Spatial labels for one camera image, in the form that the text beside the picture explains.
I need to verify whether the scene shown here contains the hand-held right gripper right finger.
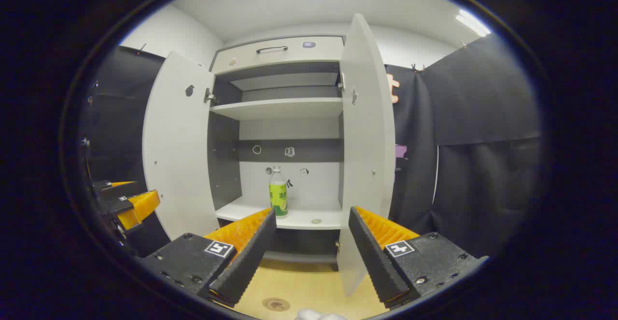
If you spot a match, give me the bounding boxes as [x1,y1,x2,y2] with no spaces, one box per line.
[349,206,488,309]

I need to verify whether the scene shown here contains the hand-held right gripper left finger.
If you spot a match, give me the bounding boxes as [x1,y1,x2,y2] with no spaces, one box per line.
[137,208,277,308]

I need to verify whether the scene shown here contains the round cork coaster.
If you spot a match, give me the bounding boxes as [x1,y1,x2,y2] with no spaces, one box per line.
[262,297,291,312]

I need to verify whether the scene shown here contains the white cabinet door bar handle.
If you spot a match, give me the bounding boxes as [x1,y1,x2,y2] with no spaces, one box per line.
[142,51,220,241]

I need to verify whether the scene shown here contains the green label clear bottle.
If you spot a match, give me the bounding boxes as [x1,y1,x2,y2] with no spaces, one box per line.
[268,166,289,218]

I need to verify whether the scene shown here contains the white cabinet shelf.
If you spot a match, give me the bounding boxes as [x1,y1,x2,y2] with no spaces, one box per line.
[210,97,343,121]
[215,196,344,230]

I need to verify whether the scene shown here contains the grey white cabinet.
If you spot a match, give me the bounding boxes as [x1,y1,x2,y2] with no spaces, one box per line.
[208,36,346,265]

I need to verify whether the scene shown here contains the black backdrop cloth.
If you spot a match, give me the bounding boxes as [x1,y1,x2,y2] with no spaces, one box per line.
[80,45,169,258]
[384,33,541,258]

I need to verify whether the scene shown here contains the long ceiling light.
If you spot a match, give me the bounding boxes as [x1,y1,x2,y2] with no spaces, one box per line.
[455,9,491,37]

